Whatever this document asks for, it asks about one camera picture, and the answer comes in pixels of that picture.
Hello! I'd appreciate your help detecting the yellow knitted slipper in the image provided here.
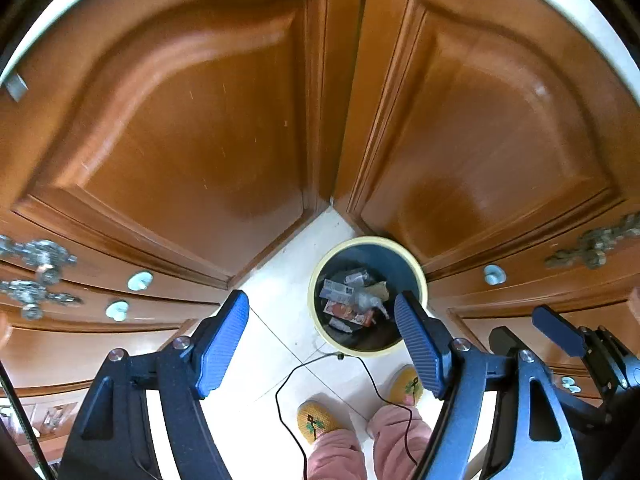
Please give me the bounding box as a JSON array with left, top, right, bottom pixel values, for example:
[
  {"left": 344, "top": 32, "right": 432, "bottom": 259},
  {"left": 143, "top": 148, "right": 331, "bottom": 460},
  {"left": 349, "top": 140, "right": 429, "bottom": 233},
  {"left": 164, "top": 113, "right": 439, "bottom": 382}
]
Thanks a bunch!
[
  {"left": 389, "top": 365, "right": 426, "bottom": 407},
  {"left": 296, "top": 399, "right": 351, "bottom": 443}
]

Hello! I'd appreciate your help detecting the small white box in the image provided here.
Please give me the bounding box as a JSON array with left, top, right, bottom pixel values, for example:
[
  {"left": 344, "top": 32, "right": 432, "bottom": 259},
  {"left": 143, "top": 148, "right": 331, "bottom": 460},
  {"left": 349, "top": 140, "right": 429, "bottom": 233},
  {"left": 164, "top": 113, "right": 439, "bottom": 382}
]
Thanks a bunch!
[{"left": 320, "top": 280, "right": 353, "bottom": 301}]

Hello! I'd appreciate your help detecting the round bin with pale rim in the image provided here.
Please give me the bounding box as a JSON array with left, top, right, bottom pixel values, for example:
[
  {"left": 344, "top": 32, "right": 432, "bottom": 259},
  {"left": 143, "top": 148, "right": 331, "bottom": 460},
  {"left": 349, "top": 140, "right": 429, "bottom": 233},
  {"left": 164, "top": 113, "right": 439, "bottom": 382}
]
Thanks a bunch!
[{"left": 307, "top": 236, "right": 428, "bottom": 358}]

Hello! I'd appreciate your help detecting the ornate metal cabinet handle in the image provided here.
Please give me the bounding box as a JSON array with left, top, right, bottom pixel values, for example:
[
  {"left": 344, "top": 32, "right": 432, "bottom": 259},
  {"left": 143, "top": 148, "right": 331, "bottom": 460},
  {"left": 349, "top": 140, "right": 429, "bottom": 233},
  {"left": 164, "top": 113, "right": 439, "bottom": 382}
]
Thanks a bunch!
[
  {"left": 545, "top": 212, "right": 640, "bottom": 270},
  {"left": 0, "top": 235, "right": 78, "bottom": 283},
  {"left": 0, "top": 280, "right": 83, "bottom": 321}
]

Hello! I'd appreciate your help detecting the red carton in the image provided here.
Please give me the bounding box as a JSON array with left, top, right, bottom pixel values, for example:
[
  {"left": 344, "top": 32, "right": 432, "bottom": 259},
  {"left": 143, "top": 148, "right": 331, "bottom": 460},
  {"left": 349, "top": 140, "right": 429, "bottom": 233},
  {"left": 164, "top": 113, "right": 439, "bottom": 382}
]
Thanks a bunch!
[{"left": 324, "top": 300, "right": 376, "bottom": 333}]

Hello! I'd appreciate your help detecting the person's pink trouser leg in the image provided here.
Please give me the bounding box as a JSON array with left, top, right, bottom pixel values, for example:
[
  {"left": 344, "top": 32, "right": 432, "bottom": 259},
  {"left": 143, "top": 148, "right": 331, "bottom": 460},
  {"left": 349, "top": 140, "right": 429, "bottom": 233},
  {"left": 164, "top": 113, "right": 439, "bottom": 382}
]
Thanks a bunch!
[
  {"left": 366, "top": 402, "right": 433, "bottom": 480},
  {"left": 306, "top": 427, "right": 368, "bottom": 480}
]

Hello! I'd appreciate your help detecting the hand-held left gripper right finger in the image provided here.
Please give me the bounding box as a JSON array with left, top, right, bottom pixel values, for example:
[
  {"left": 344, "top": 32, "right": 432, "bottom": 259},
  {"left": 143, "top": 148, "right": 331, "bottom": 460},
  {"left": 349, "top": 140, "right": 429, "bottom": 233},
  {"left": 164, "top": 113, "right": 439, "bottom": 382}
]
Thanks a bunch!
[{"left": 394, "top": 290, "right": 583, "bottom": 480}]

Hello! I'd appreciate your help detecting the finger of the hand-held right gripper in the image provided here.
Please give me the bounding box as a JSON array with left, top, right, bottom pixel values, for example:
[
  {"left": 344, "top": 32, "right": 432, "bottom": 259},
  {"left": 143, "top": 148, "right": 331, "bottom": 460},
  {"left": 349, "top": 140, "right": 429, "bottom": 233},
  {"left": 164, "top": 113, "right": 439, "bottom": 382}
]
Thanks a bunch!
[
  {"left": 487, "top": 326, "right": 526, "bottom": 361},
  {"left": 531, "top": 304, "right": 588, "bottom": 358}
]

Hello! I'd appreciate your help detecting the black floor cable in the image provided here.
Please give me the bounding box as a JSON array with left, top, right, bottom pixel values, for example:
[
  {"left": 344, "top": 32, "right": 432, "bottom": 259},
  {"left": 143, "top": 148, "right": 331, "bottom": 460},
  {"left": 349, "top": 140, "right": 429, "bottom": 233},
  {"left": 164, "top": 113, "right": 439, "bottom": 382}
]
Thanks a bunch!
[{"left": 275, "top": 352, "right": 418, "bottom": 480}]

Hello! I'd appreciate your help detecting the wooden cabinet door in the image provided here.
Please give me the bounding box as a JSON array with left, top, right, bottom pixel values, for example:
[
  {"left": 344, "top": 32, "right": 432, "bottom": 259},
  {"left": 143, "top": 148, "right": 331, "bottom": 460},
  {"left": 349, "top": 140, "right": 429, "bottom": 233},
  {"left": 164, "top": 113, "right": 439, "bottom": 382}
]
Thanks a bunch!
[
  {"left": 332, "top": 0, "right": 640, "bottom": 281},
  {"left": 0, "top": 0, "right": 368, "bottom": 291}
]

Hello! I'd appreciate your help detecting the plastic bag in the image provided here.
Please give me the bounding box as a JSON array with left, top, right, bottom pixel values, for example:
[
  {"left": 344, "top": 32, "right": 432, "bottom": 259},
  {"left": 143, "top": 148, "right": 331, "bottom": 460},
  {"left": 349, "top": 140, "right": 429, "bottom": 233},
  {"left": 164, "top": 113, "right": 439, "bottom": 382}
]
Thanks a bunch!
[{"left": 352, "top": 285, "right": 391, "bottom": 318}]

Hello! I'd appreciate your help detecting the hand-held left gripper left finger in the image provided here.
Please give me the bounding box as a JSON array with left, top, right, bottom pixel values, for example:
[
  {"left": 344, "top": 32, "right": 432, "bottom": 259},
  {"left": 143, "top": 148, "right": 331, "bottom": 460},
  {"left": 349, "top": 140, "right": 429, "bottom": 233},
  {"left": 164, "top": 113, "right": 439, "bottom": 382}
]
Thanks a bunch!
[{"left": 59, "top": 289, "right": 251, "bottom": 480}]

